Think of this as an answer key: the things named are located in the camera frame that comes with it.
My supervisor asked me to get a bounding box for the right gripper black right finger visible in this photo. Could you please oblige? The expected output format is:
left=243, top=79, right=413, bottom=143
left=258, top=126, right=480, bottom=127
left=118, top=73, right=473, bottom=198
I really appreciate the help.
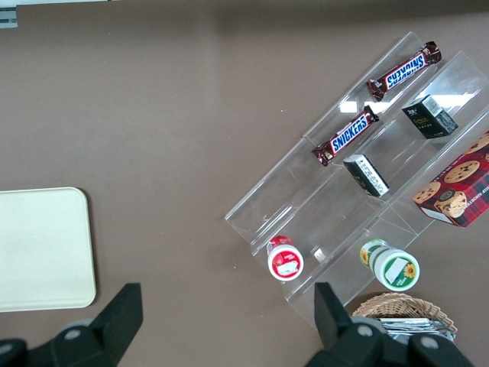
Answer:
left=305, top=281, right=406, bottom=367

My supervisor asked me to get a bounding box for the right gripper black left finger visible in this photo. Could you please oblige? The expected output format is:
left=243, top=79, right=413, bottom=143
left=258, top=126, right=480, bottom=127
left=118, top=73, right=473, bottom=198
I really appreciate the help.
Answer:
left=26, top=282, right=144, bottom=367

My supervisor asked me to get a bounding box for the light wicker basket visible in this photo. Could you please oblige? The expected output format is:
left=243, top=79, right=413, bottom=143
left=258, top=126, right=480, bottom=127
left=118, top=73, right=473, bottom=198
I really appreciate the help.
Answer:
left=351, top=292, right=459, bottom=342

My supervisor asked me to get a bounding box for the aluminium foil tray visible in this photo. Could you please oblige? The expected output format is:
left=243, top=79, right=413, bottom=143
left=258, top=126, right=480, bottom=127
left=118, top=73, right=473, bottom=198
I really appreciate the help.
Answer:
left=377, top=317, right=456, bottom=342

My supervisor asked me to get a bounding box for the cream rectangular serving tray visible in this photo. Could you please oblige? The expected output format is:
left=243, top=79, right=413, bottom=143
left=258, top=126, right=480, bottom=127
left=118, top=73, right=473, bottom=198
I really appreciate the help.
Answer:
left=0, top=186, right=97, bottom=313

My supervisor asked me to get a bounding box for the red lid white bottle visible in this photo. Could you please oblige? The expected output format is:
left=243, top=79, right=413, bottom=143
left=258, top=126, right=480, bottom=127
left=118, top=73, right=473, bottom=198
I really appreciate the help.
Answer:
left=266, top=234, right=305, bottom=282

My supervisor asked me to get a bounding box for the green lid sunflower bottle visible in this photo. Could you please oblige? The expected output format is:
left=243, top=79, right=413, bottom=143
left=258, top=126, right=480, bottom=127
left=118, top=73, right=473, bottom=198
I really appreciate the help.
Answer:
left=358, top=238, right=422, bottom=292

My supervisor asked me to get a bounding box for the clear acrylic stepped display stand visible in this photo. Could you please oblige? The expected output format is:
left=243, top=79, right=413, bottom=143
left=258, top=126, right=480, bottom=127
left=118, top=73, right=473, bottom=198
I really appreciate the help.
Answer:
left=224, top=31, right=489, bottom=333

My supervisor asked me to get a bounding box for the small black carton box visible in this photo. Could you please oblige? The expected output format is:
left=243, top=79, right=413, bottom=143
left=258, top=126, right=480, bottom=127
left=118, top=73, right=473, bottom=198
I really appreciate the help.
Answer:
left=400, top=94, right=459, bottom=141
left=342, top=154, right=390, bottom=198

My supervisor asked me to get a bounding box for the red chocolate chip cookie box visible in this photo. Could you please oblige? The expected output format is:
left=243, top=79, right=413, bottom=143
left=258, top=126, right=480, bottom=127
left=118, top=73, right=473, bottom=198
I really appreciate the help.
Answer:
left=413, top=129, right=489, bottom=229

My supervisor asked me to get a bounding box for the Snickers chocolate bar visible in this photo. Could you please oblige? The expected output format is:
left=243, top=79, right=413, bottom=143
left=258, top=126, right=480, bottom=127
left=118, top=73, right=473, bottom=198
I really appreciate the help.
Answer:
left=366, top=40, right=444, bottom=102
left=311, top=106, right=381, bottom=168

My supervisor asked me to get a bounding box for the white grey box device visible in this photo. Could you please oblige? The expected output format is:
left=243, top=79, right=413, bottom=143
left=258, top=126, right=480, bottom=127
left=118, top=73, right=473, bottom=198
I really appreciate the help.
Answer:
left=0, top=6, right=19, bottom=30

